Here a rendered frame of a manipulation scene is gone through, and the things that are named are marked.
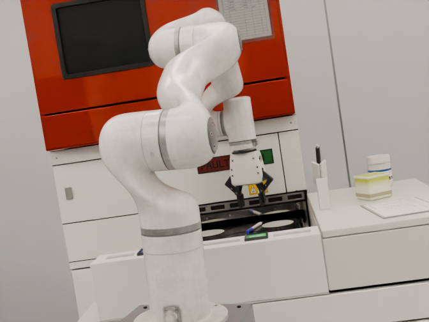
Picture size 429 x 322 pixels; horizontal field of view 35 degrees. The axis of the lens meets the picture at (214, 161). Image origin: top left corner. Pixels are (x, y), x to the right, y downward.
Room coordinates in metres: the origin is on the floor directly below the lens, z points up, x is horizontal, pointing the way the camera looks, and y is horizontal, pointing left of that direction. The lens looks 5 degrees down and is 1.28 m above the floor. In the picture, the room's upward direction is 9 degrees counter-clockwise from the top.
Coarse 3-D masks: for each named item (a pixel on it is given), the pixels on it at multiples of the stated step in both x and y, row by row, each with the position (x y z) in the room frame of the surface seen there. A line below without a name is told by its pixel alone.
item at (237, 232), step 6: (258, 222) 2.13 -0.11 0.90; (264, 222) 2.12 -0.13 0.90; (294, 222) 2.04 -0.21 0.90; (216, 228) 2.14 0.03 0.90; (222, 228) 2.13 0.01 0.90; (228, 228) 2.11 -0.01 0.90; (234, 228) 2.10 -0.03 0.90; (240, 228) 2.09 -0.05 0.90; (246, 228) 2.07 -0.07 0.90; (258, 228) 2.04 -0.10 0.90; (264, 228) 2.02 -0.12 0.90; (270, 228) 2.01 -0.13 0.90; (276, 228) 2.00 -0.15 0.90; (282, 228) 1.98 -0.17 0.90; (288, 228) 1.97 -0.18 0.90; (294, 228) 1.96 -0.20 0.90; (216, 234) 2.04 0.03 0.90; (222, 234) 2.02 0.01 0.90; (228, 234) 2.01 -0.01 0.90; (234, 234) 2.00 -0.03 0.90; (240, 234) 1.99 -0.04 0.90; (204, 240) 1.98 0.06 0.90
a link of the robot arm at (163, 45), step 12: (204, 12) 1.73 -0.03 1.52; (216, 12) 1.76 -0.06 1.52; (168, 24) 1.68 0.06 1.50; (180, 24) 1.70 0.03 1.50; (192, 24) 1.71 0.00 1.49; (156, 36) 1.64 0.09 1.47; (168, 36) 1.62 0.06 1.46; (156, 48) 1.63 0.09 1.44; (168, 48) 1.62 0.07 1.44; (156, 60) 1.64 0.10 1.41; (168, 60) 1.63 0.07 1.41
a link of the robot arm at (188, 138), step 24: (216, 24) 1.61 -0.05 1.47; (192, 48) 1.53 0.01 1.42; (216, 48) 1.55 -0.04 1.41; (240, 48) 1.60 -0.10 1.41; (168, 72) 1.46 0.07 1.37; (192, 72) 1.46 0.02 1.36; (216, 72) 1.57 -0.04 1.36; (168, 96) 1.41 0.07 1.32; (192, 96) 1.34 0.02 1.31; (168, 120) 1.28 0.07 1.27; (192, 120) 1.27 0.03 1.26; (168, 144) 1.26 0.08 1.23; (192, 144) 1.26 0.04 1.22; (216, 144) 1.30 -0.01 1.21; (168, 168) 1.30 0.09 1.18
